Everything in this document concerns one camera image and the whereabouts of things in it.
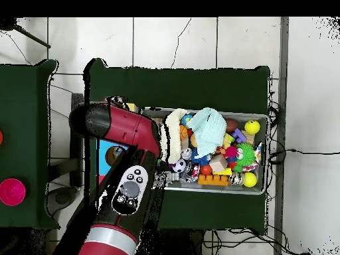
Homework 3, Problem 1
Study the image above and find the cream waffle cloth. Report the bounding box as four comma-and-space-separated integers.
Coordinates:
161, 108, 188, 165

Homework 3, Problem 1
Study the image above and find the mint waffle cloth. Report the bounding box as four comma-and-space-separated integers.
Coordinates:
185, 107, 228, 157

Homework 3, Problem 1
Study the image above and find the multicoloured patterned cloth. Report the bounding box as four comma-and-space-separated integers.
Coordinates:
106, 95, 129, 110

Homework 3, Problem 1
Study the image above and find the wooden box with three holes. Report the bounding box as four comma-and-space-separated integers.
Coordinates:
94, 102, 140, 212

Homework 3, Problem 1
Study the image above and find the shallow clear mesh bin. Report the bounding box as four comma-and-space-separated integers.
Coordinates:
140, 108, 269, 196

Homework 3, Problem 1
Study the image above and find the small soccer ball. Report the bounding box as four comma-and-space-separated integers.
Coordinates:
172, 158, 187, 173

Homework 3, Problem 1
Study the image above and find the orange toy brick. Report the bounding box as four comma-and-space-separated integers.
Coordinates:
197, 174, 230, 187

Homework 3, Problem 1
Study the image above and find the red spiky ball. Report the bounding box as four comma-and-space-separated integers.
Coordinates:
222, 145, 239, 160

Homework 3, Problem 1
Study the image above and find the purple toy block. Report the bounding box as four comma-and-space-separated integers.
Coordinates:
230, 128, 248, 144

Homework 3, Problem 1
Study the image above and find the crushed silver drink can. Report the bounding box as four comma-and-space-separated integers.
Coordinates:
228, 171, 245, 187

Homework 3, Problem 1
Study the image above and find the green spiky ball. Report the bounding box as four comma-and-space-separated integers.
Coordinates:
233, 143, 260, 172

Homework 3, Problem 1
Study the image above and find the yellow ball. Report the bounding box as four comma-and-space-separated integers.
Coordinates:
242, 172, 258, 188
245, 120, 261, 135

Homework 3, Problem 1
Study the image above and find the grey round base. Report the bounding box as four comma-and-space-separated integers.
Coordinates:
47, 185, 78, 216

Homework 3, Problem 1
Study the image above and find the green cloth side table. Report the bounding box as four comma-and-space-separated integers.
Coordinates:
0, 59, 59, 230

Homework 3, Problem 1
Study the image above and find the pink round disc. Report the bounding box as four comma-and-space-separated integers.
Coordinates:
0, 178, 27, 207

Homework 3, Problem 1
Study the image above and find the black stand pole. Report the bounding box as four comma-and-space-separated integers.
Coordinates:
0, 18, 52, 50

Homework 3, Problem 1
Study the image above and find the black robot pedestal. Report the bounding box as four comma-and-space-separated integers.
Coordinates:
159, 229, 205, 255

